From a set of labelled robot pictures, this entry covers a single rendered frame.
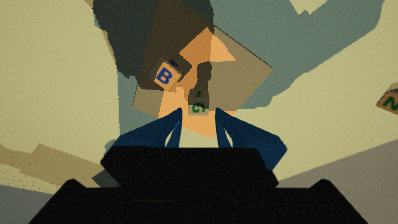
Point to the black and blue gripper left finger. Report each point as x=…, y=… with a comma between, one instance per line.
x=154, y=134

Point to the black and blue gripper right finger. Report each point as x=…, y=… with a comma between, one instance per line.
x=245, y=135

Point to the beige letter block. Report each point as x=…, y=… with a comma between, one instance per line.
x=389, y=102
x=198, y=102
x=166, y=72

